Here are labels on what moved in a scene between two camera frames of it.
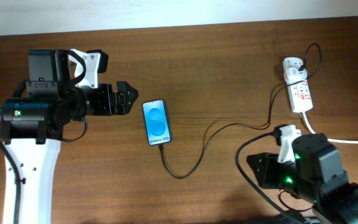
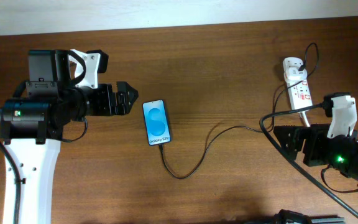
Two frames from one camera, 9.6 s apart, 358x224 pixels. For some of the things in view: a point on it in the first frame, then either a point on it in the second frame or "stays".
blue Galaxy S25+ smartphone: [156, 122] stays
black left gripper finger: [125, 98] stays
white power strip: [299, 93] stays
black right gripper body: [275, 174] → [336, 152]
